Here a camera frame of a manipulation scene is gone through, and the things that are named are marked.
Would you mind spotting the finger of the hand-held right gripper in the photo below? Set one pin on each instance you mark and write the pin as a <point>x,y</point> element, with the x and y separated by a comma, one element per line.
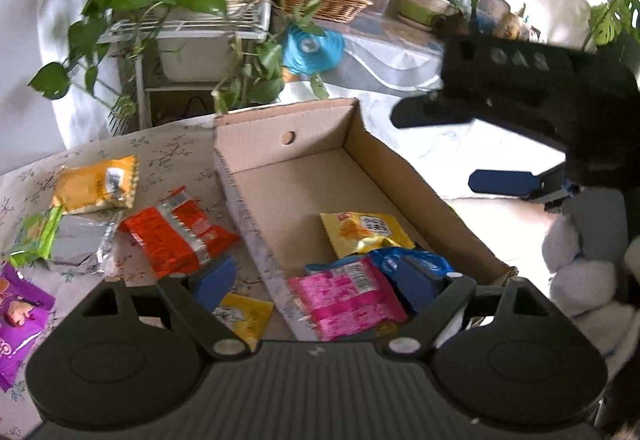
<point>430,112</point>
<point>500,182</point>

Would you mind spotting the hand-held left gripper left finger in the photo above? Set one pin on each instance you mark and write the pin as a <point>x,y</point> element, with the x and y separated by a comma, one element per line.
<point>217,282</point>

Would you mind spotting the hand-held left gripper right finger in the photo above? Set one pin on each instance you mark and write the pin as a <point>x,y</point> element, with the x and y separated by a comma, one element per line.
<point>417,285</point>

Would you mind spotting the blue foil snack packet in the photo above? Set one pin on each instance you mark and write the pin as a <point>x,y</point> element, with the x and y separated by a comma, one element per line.
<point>382,262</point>

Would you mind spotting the red orange snack packet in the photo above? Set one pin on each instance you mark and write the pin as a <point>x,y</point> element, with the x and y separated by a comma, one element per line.
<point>170,235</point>

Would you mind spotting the pink snack packet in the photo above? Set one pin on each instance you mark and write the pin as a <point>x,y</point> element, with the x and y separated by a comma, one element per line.
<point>345,305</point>

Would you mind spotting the light blue snack packet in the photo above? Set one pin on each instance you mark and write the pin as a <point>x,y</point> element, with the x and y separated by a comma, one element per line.
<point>330,266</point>

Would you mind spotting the cardboard box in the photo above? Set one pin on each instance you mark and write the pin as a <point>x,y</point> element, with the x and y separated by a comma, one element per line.
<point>310,180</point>

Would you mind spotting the person's right hand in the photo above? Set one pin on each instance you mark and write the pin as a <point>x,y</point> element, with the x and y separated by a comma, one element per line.
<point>585,285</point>

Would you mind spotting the small yellow snack packet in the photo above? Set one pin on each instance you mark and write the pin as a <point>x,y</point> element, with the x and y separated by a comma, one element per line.
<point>247,317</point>

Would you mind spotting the white grey tablecloth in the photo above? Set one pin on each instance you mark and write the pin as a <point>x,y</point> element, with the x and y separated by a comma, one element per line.
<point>380,64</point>

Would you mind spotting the gold canister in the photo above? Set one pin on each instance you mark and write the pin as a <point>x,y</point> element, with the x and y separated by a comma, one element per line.
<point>512,24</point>

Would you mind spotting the brown teapot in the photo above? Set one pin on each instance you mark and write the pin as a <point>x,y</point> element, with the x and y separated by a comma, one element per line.
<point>450,24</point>

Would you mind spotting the monstera plant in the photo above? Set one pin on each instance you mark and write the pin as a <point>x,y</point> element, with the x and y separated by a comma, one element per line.
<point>620,14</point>

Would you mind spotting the green white plant pot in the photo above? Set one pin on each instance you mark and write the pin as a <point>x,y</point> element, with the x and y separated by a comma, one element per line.
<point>420,4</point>

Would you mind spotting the blue round disc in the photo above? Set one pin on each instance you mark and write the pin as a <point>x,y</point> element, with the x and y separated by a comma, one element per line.
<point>312,49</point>

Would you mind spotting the silver foil snack packet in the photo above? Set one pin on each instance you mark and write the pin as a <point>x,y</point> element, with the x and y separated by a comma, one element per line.
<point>80,240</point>

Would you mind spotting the lime green snack packet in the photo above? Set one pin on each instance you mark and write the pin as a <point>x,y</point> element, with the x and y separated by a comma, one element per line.
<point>35,235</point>

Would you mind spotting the purple snack packet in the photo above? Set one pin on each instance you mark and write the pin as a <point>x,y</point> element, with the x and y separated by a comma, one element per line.
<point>20,320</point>

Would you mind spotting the white metal plant stand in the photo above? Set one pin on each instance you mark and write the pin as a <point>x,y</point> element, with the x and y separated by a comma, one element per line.
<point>200,25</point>

